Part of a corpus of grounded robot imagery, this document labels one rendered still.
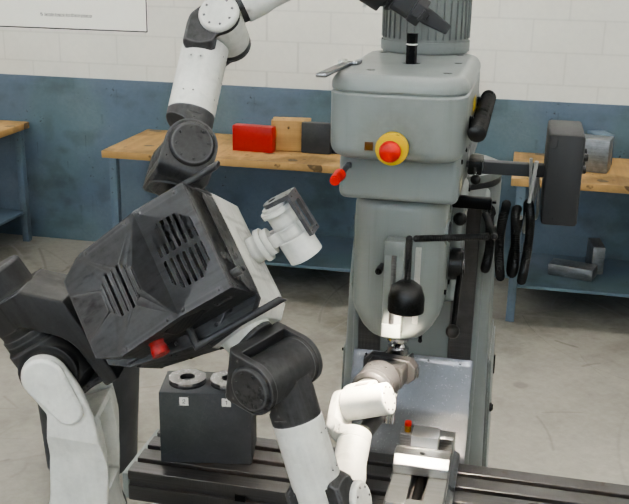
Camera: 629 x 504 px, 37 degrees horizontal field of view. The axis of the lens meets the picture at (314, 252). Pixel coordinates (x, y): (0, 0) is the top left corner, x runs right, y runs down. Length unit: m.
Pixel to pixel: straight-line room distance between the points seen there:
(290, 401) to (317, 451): 0.10
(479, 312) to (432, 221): 0.59
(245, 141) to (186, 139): 4.22
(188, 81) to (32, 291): 0.48
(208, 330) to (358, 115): 0.48
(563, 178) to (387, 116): 0.57
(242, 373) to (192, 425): 0.71
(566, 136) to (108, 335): 1.10
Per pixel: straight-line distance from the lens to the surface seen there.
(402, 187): 1.86
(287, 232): 1.66
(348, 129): 1.76
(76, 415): 1.78
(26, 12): 7.03
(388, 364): 2.00
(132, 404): 4.00
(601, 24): 6.15
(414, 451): 2.17
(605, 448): 4.47
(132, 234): 1.58
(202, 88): 1.78
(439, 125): 1.74
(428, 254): 1.94
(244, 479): 2.26
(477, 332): 2.48
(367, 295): 1.98
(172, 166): 1.68
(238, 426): 2.26
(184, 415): 2.27
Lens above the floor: 2.11
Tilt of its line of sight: 18 degrees down
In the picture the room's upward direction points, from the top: 1 degrees clockwise
